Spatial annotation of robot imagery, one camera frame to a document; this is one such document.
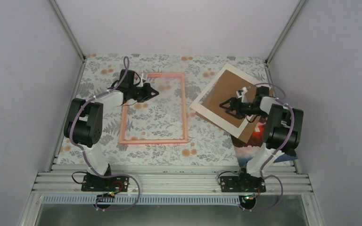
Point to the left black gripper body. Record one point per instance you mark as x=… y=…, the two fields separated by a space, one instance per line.
x=137 y=94

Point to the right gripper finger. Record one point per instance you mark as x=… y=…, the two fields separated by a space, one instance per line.
x=228 y=103
x=235 y=113

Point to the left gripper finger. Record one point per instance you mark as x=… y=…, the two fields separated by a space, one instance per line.
x=148 y=89
x=150 y=96

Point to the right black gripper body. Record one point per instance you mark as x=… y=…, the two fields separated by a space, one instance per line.
x=250 y=110

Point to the white mat board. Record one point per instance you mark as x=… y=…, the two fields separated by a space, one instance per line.
x=199 y=107

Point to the pink wooden picture frame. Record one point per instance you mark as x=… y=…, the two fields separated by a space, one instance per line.
x=185 y=109

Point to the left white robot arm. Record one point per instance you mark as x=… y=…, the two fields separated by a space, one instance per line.
x=84 y=122

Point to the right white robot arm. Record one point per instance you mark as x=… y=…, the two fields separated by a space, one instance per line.
x=281 y=135

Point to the volcano landscape photo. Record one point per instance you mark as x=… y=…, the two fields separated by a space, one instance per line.
x=246 y=151

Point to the brown backing board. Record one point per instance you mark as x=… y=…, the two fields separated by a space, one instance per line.
x=224 y=90

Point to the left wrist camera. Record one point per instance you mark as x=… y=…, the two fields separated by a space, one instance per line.
x=143 y=79

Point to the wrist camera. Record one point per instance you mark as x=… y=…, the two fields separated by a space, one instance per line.
x=241 y=93
x=143 y=79

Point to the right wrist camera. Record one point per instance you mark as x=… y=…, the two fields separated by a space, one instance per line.
x=241 y=93

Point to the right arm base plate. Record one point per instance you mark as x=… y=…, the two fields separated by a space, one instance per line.
x=231 y=184

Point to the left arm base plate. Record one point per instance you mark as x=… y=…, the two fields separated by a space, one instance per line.
x=93 y=183

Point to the left aluminium corner post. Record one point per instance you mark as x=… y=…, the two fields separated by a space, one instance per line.
x=66 y=27

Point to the aluminium corner post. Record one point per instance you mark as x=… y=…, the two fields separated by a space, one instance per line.
x=285 y=31
x=66 y=27

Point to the aluminium rail beam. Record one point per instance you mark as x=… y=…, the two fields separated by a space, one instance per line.
x=183 y=180

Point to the right aluminium corner post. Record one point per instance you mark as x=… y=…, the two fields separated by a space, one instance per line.
x=285 y=31

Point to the slotted cable duct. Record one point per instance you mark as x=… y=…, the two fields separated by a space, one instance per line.
x=144 y=199

